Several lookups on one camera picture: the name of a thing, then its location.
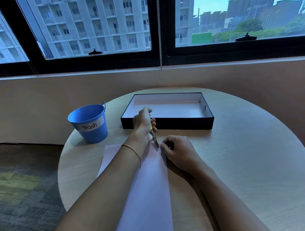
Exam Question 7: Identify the person's right hand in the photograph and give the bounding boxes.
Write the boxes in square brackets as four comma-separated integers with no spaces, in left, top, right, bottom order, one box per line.
[160,135,210,177]

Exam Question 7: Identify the blue metal bucket, white label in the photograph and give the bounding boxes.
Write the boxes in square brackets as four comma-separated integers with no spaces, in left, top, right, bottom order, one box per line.
[67,102,109,145]

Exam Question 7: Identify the yellow-green handled scissors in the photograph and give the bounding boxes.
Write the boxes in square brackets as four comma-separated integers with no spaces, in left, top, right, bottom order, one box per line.
[149,121,160,148]

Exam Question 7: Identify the black window frame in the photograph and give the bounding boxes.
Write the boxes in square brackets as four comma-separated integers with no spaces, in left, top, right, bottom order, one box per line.
[0,0,305,78]

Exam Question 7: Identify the person's right forearm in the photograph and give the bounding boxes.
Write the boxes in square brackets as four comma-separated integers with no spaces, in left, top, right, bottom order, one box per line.
[191,166,271,231]

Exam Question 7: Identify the white paper sheet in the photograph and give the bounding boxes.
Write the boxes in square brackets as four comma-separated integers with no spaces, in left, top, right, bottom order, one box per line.
[96,143,174,231]

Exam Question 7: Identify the black box tray, white inside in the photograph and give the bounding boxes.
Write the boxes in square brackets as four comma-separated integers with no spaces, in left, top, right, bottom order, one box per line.
[120,92,214,130]

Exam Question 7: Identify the beaded blind cord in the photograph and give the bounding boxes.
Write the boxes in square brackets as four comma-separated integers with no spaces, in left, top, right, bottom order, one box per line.
[156,0,164,72]

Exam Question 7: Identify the person's left hand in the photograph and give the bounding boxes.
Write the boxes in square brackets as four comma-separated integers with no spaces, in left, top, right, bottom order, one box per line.
[132,107,158,144]

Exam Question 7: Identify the person's left forearm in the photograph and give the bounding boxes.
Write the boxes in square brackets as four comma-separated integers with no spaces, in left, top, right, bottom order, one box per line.
[55,133,152,231]

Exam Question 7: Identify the thin gold bracelet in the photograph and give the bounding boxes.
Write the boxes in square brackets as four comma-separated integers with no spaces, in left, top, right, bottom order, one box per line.
[121,144,142,168]

